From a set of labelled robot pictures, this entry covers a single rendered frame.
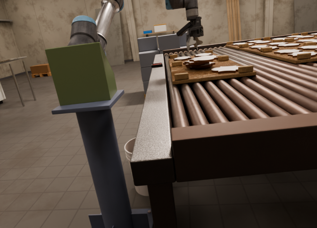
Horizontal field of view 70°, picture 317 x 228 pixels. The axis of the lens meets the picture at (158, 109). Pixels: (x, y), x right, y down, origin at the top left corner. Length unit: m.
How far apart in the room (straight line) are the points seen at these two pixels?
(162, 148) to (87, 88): 0.69
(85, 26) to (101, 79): 0.28
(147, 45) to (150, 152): 3.82
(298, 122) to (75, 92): 0.90
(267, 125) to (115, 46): 9.90
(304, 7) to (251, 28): 1.99
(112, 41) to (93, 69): 9.29
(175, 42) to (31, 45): 9.67
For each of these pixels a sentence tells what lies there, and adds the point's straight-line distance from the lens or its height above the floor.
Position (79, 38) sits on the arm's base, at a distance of 1.12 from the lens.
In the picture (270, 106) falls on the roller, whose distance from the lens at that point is 0.67.
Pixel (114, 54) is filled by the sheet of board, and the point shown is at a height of 0.46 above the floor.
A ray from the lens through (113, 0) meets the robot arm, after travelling 1.52.
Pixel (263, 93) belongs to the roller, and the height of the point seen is 0.91.
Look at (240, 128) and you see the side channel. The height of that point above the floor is 0.95.
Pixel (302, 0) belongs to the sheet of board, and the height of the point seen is 1.58.
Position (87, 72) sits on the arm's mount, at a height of 1.01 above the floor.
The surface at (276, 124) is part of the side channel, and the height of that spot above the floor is 0.95.
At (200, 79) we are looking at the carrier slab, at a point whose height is 0.93.
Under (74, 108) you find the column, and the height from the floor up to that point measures 0.87.
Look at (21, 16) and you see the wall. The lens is 12.85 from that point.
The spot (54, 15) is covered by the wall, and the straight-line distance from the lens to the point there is 12.03.
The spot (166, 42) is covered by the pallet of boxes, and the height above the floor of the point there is 0.95.
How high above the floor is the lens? 1.14
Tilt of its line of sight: 19 degrees down
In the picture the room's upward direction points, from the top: 7 degrees counter-clockwise
